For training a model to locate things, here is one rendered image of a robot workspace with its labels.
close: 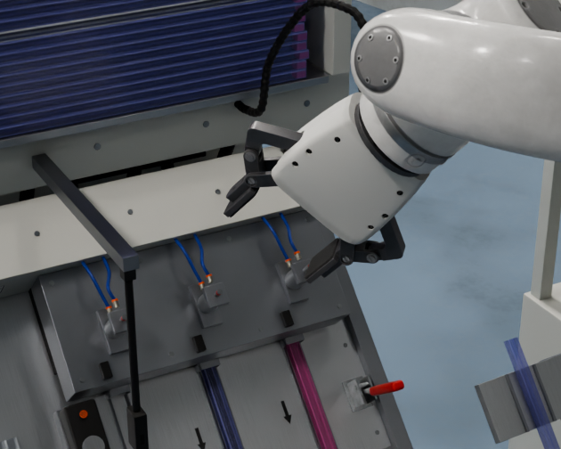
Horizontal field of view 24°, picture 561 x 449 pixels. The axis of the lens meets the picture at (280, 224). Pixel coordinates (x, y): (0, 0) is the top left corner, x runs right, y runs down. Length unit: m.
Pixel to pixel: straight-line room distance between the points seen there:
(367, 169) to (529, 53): 0.22
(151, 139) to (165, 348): 0.23
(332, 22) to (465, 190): 2.99
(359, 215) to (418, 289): 2.78
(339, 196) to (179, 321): 0.43
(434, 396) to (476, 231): 0.94
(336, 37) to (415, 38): 0.60
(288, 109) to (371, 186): 0.51
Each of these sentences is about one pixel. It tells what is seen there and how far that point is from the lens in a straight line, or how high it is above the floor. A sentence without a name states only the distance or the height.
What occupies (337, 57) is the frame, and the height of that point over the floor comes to 1.41.
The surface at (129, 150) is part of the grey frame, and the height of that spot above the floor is 1.33.
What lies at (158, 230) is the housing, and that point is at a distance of 1.44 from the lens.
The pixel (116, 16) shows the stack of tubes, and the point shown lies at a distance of 1.36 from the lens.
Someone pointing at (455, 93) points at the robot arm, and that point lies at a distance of 0.86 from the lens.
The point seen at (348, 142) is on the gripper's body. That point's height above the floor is 1.51.
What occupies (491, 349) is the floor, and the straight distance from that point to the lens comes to 3.58.
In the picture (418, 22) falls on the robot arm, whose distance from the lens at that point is 0.89.
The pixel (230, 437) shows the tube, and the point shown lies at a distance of 1.48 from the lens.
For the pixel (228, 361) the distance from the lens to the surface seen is 1.51.
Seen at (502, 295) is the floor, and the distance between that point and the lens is 3.84.
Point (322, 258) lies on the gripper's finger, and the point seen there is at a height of 1.38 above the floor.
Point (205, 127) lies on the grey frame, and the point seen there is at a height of 1.34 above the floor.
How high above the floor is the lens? 1.93
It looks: 28 degrees down
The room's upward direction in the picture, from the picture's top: straight up
